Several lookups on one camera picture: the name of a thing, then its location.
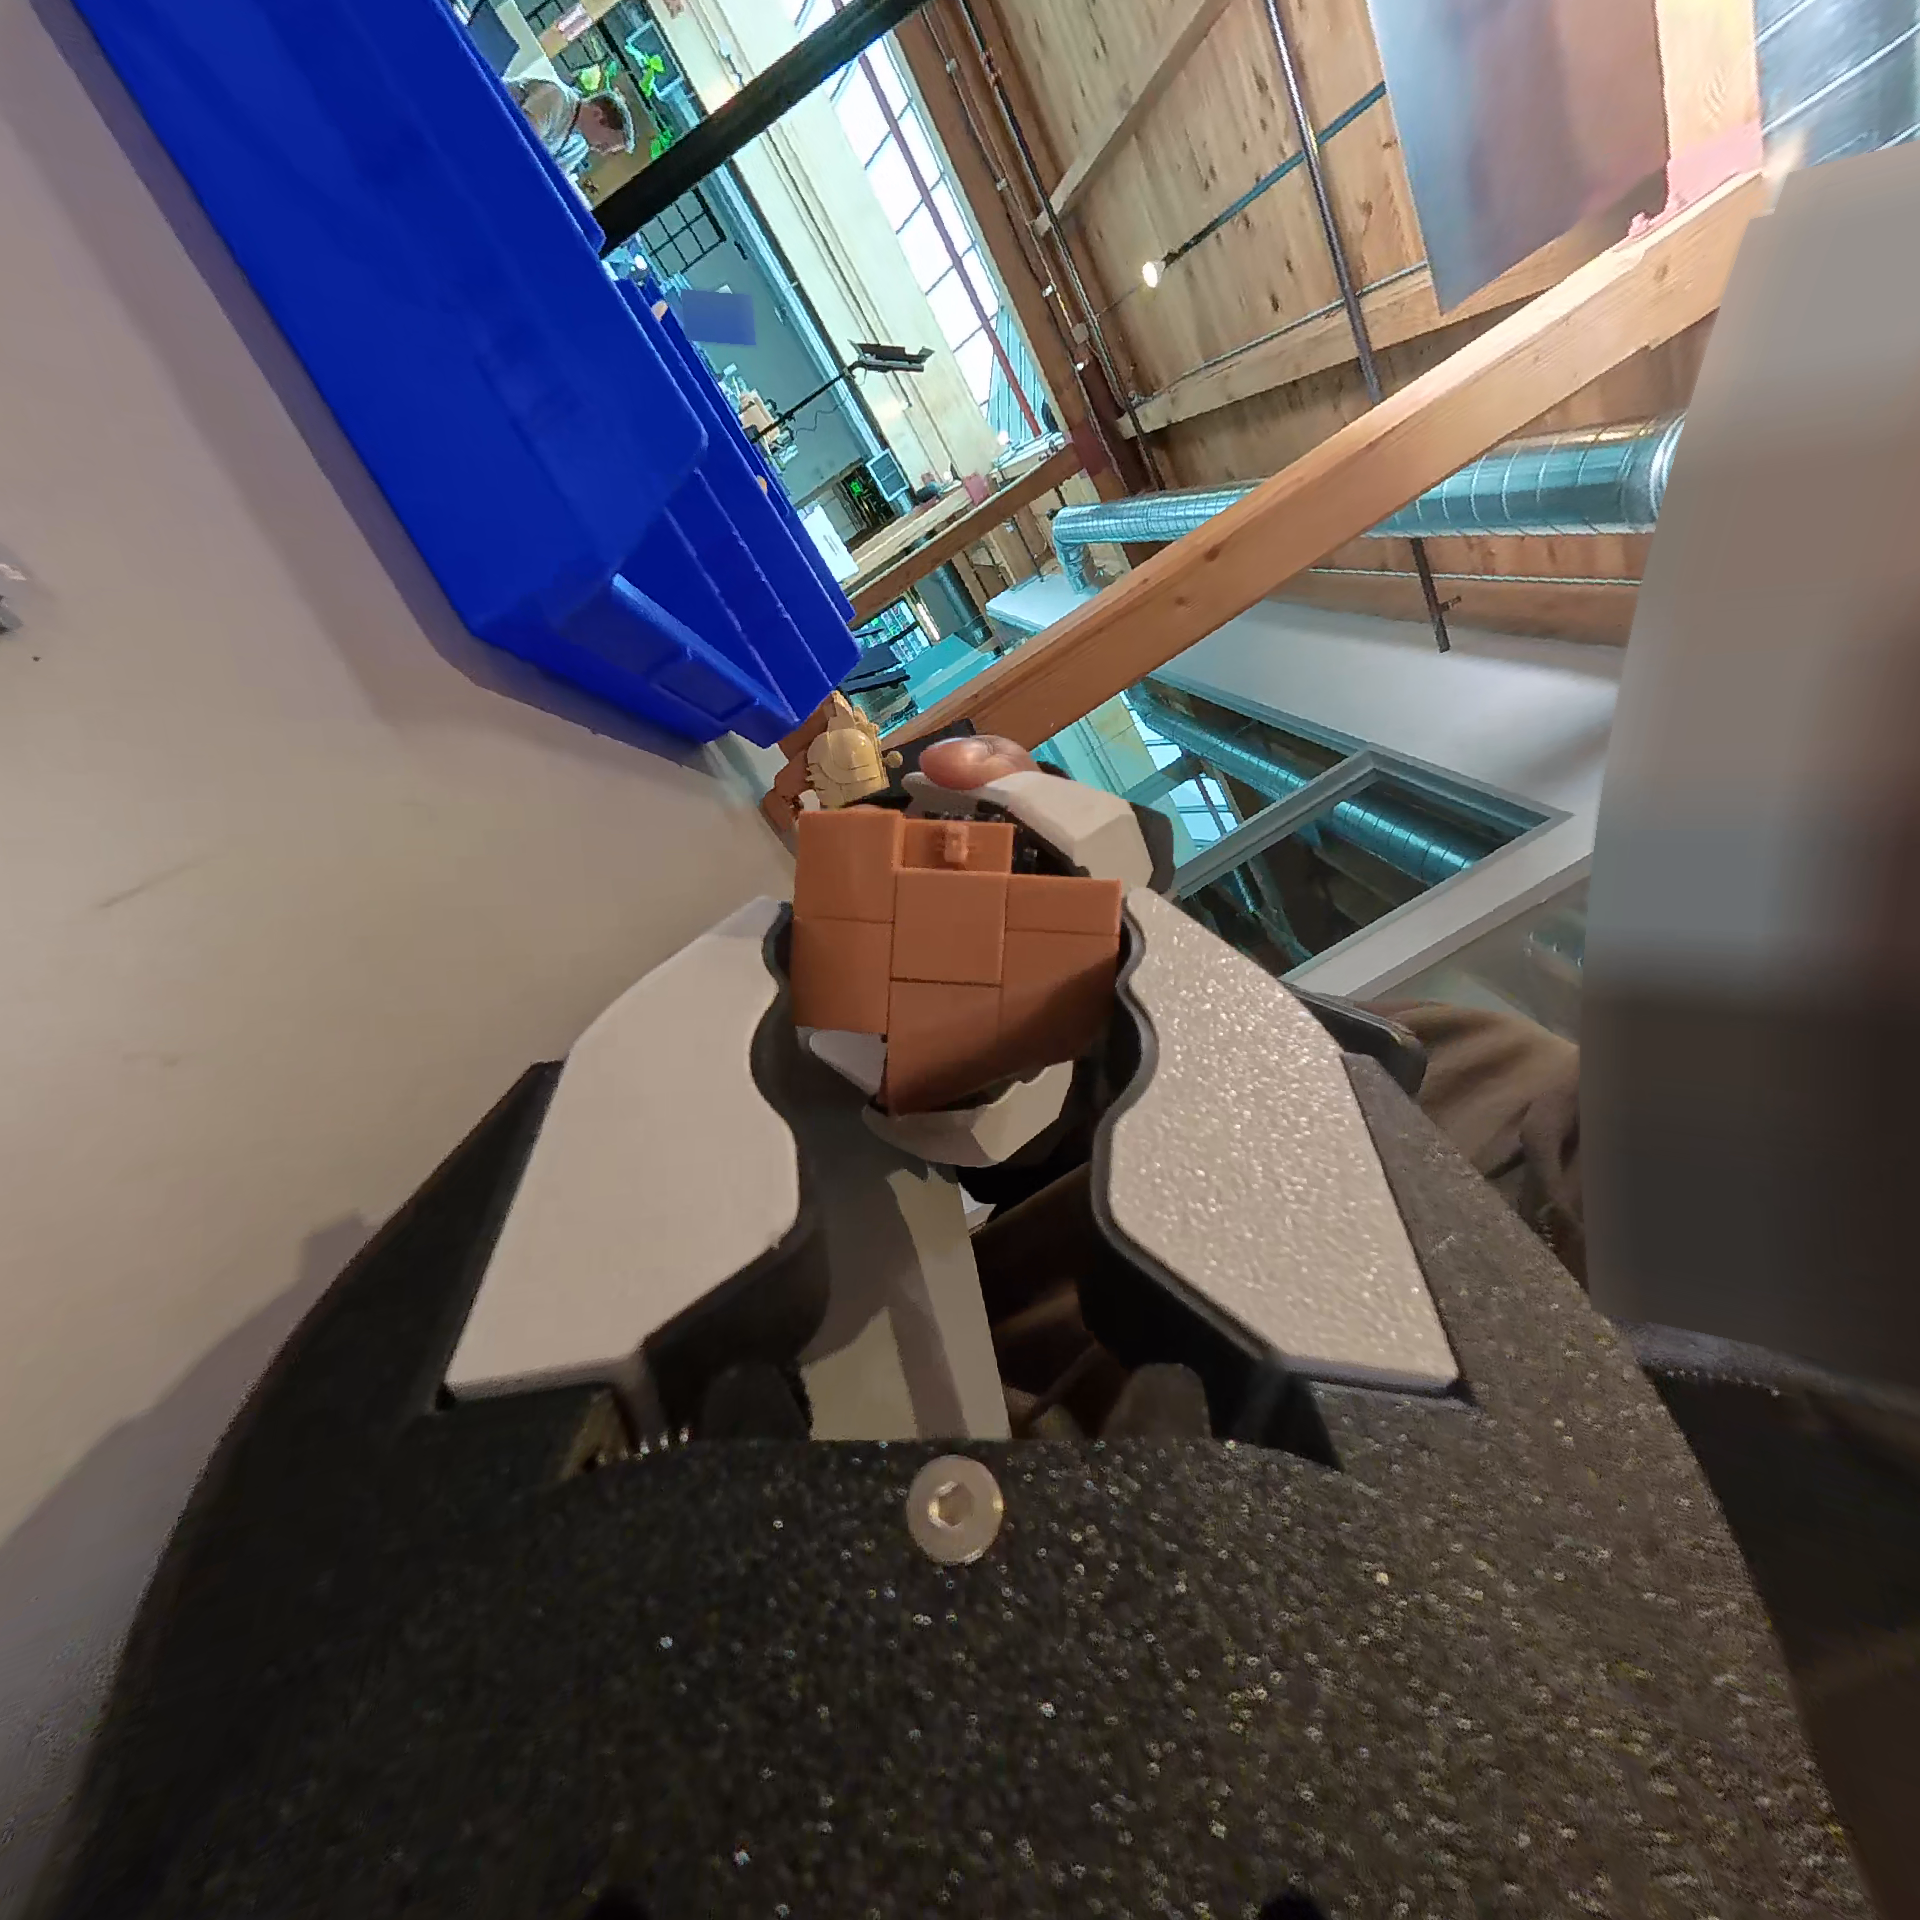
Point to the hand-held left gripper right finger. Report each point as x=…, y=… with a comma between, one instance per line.
x=1277, y=1184

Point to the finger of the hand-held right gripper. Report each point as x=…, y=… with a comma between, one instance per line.
x=1079, y=825
x=975, y=1131

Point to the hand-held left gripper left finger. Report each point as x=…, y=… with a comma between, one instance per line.
x=646, y=1184

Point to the brown toy brick assembly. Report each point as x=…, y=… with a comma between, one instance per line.
x=960, y=960

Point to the blue plastic bin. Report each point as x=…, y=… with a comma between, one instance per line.
x=422, y=330
x=751, y=599

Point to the person's right hand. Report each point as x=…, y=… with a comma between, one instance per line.
x=975, y=761

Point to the person's brown jacket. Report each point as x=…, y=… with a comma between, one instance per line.
x=1036, y=1306

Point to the tan brick figure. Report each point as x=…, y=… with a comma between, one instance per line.
x=848, y=758

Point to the black light stand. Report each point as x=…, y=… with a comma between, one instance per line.
x=878, y=368

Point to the black boom pole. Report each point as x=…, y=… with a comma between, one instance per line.
x=751, y=113

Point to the silver air duct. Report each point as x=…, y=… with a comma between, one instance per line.
x=1349, y=810
x=1500, y=494

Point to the wooden post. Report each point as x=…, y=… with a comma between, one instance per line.
x=1349, y=450

